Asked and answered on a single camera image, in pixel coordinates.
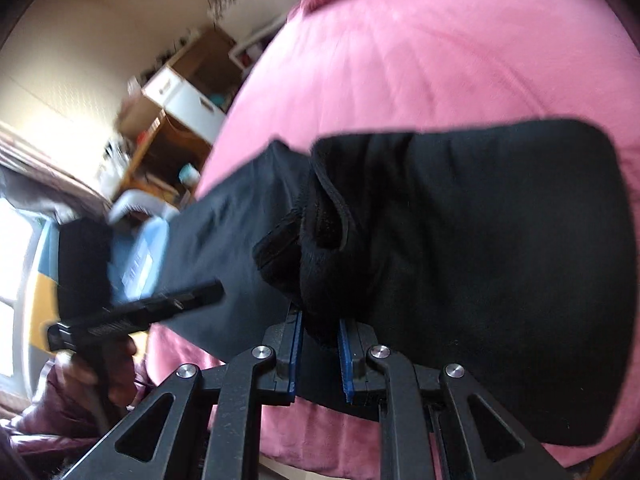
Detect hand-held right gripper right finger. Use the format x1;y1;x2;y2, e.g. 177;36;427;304
337;317;573;480

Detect pink bed sheet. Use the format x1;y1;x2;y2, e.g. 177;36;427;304
145;0;640;476

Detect person's left hand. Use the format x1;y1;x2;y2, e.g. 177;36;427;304
65;335;140;408

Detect white plastic chair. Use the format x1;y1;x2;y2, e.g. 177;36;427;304
107;189;178;226

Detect black pants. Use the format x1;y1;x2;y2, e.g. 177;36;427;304
150;117;636;446

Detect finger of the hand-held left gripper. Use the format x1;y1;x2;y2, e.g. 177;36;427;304
150;282;224;328

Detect plain cardboard box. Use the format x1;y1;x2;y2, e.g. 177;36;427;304
117;95;166;136

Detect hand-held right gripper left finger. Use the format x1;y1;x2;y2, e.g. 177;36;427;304
60;305;304;480

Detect white cabinet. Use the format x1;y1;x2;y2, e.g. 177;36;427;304
142;67;227;143

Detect white low shelf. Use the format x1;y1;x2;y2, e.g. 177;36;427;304
229;15;288;68

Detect wooden desk shelf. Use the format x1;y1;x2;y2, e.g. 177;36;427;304
100;27;236;211

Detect blue plastic stool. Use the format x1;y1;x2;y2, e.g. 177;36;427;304
107;217;173;306

